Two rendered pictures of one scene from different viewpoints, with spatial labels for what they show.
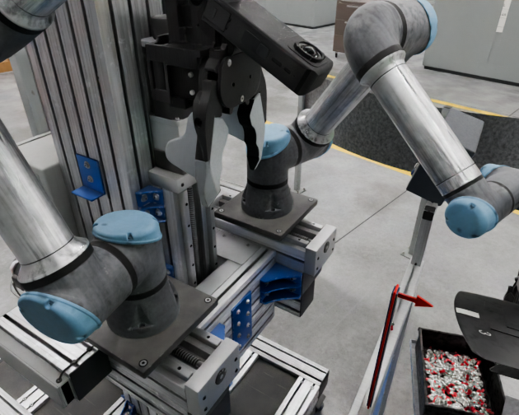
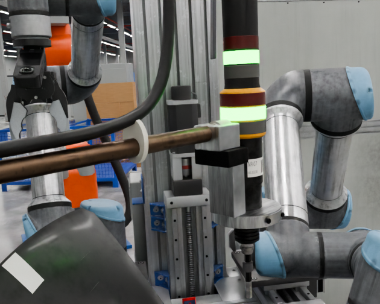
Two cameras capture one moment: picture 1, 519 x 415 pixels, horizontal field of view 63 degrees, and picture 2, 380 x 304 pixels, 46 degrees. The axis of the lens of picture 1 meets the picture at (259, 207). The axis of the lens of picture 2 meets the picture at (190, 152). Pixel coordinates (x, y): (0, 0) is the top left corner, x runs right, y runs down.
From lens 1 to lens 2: 0.84 m
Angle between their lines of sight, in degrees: 51
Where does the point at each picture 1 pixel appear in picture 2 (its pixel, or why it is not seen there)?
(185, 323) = not seen: hidden behind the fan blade
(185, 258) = (174, 271)
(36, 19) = (82, 80)
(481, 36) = not seen: outside the picture
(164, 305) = not seen: hidden behind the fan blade
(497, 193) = (300, 237)
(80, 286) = (42, 218)
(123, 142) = (145, 164)
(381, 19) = (280, 81)
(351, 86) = (316, 148)
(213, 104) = (12, 95)
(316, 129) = (313, 192)
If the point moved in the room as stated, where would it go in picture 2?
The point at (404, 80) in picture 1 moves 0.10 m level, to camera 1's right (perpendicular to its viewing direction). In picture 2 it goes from (272, 127) to (315, 130)
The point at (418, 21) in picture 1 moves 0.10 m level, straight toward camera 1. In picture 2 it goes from (330, 85) to (290, 88)
